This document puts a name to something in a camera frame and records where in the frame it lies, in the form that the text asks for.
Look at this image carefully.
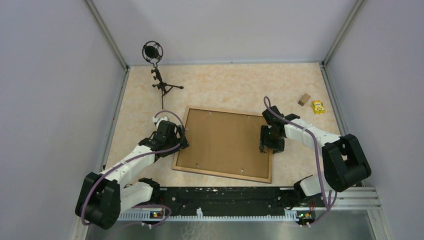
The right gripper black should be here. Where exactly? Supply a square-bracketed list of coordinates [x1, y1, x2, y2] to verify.
[259, 125, 284, 155]

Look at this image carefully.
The wooden picture frame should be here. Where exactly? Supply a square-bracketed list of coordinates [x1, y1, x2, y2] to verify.
[171, 105, 275, 185]

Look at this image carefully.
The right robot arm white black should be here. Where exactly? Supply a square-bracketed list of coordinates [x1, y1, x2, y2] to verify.
[259, 105, 372, 209]

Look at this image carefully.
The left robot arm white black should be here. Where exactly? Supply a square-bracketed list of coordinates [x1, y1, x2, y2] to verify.
[75, 115, 189, 230]

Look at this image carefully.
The small brown wooden block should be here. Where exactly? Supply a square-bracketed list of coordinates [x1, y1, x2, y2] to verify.
[297, 93, 311, 106]

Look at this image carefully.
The small yellow toy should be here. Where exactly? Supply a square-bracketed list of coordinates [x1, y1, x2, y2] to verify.
[311, 100, 326, 114]

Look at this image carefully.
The black microphone on tripod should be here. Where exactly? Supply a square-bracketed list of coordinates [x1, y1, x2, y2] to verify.
[142, 40, 184, 110]

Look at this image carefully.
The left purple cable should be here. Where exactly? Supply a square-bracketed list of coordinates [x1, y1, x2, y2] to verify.
[80, 110, 186, 229]

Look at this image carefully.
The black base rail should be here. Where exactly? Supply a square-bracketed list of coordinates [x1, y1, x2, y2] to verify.
[148, 186, 324, 217]

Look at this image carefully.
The white cable duct strip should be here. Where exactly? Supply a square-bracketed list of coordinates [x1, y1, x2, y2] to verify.
[117, 208, 299, 222]

